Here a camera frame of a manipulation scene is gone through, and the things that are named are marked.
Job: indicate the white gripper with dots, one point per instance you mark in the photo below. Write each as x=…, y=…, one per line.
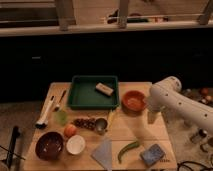
x=154, y=109

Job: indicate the green chili pepper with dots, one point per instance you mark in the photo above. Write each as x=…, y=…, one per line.
x=126, y=148

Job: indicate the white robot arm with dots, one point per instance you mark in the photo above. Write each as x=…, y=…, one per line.
x=166, y=93

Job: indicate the green plastic tray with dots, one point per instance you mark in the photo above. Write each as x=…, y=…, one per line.
x=83, y=94

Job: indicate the orange bowl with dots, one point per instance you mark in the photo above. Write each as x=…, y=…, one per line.
x=133, y=100

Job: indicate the blue sponge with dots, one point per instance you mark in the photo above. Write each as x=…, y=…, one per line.
x=152, y=155

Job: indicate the metal measuring cup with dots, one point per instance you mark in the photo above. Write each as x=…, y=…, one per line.
x=101, y=125

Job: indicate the beige sponge block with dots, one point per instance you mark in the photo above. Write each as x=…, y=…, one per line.
x=104, y=89

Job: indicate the spice bottles cluster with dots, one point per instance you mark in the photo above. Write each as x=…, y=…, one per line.
x=202, y=96

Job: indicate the bunch of dark grapes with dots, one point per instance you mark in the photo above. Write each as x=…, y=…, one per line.
x=85, y=123

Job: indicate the grey folded cloth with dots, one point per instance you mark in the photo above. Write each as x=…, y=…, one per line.
x=102, y=154

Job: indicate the orange peach fruit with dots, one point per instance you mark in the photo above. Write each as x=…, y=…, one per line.
x=70, y=130

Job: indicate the small white bowl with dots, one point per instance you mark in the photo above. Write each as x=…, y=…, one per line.
x=75, y=145

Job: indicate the green plastic cup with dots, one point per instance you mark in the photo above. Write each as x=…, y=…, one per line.
x=60, y=117

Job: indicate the dark maroon bowl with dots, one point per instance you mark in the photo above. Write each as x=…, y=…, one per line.
x=49, y=146

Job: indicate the black tripod stand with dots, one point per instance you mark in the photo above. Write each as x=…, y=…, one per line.
x=6, y=163

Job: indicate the yellow handled utensil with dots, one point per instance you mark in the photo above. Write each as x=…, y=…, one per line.
x=110, y=117

